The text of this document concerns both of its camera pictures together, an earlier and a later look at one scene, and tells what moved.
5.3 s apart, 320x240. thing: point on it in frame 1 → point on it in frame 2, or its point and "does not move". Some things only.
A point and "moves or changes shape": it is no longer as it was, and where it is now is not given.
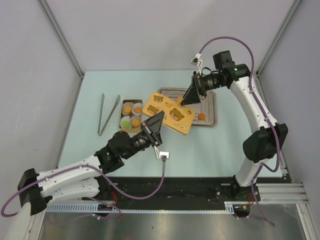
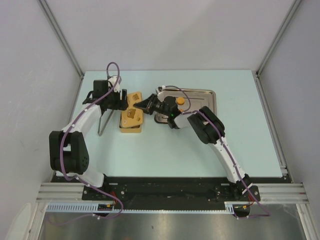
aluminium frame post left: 47,10 does not move
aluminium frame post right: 294,8 does not move
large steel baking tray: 205,111 does not move
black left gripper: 151,127 → 121,104
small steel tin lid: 176,116 moves or changes shape
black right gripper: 192,95 → 148,104
